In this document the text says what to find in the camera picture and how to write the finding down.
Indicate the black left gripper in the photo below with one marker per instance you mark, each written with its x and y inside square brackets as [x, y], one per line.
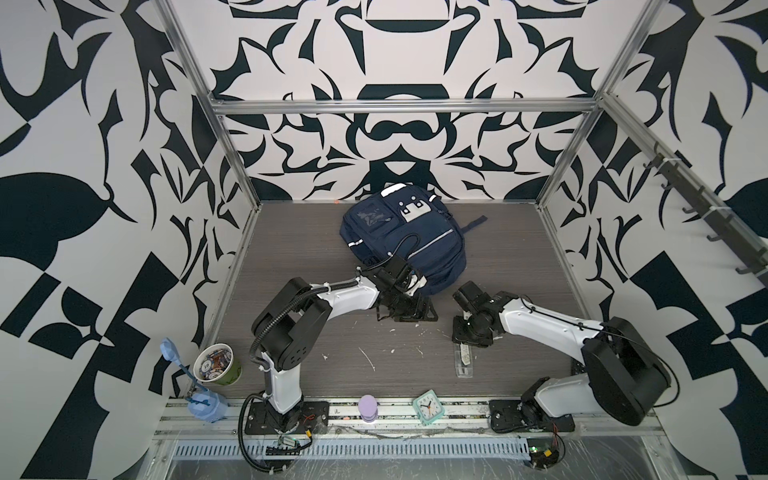
[414, 314]

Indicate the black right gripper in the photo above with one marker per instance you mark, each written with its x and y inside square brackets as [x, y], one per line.
[458, 339]

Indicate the clear plastic bag with eraser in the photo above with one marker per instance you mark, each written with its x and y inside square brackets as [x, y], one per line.
[463, 357]

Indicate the navy blue school backpack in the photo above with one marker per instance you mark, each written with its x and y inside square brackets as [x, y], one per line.
[414, 224]

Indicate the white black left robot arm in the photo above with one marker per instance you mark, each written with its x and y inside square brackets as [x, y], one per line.
[288, 328]

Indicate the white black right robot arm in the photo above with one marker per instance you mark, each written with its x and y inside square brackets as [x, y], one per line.
[622, 377]

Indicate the teal small alarm clock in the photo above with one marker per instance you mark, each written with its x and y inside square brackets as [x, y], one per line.
[428, 408]

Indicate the purple small bottle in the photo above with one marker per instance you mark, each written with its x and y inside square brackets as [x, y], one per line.
[368, 408]

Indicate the small circuit board right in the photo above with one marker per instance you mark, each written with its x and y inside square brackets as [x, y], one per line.
[546, 456]

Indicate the small circuit board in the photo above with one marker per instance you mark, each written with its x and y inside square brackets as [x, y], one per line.
[288, 447]
[546, 456]

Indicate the small circuit board left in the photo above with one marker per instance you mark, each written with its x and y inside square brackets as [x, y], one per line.
[288, 447]

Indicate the green paper cup with items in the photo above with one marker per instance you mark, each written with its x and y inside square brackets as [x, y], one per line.
[218, 365]

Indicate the light blue water bottle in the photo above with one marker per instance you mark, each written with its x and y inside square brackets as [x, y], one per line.
[203, 404]

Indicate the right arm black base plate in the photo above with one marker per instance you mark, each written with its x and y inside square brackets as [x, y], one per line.
[518, 416]

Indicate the white slotted cable duct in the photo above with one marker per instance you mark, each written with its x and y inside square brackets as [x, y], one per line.
[377, 449]

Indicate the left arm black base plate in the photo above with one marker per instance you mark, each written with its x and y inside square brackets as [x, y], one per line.
[263, 419]

